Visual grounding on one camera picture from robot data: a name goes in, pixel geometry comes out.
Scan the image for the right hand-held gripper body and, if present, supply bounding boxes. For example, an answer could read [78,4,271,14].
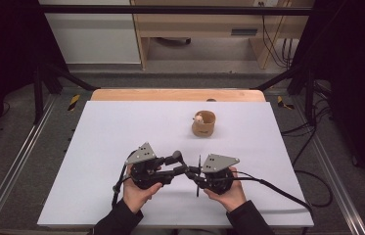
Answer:
[199,153,241,196]

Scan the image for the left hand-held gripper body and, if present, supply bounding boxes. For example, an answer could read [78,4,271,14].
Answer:
[124,141,175,191]

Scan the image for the thin black brush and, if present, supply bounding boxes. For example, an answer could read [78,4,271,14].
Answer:
[196,154,203,198]

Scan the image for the round wooden brush holder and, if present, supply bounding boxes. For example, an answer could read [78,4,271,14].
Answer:
[191,110,216,138]

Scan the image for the person's right hand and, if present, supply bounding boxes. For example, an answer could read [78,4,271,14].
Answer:
[203,165,249,213]

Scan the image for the person's left hand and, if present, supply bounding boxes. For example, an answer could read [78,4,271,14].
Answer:
[122,164,164,215]

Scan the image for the white table board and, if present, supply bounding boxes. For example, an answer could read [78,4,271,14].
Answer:
[37,100,315,228]

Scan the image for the wooden table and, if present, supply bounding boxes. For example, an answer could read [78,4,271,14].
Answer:
[90,88,266,103]

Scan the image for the white cabinet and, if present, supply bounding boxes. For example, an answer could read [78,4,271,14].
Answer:
[38,0,142,66]

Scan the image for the light wooden desk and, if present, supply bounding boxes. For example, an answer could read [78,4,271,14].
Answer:
[130,0,316,71]

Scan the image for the black curtain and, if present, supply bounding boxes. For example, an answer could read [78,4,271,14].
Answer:
[292,0,365,199]
[0,0,70,160]

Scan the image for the left hand-held gripper cable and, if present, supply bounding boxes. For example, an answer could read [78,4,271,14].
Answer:
[111,149,139,209]

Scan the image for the hand-held gripper cable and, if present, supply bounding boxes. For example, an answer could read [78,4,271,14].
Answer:
[111,149,139,209]
[232,169,334,216]

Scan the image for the black floor cable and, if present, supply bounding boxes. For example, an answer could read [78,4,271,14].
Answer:
[292,125,317,167]
[280,107,331,136]

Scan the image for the black frame stand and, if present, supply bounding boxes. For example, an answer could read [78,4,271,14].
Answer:
[253,63,317,125]
[32,63,100,125]

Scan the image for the right hand-held gripper cable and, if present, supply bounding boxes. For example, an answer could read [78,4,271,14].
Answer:
[232,169,334,216]

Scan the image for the aluminium floor rail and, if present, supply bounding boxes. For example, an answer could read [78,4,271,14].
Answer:
[0,94,58,235]
[292,97,365,235]

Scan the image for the hanging black cables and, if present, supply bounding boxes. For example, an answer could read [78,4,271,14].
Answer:
[260,2,295,70]

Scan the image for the black frame crossbar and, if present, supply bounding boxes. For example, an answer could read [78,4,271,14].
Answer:
[39,4,315,17]

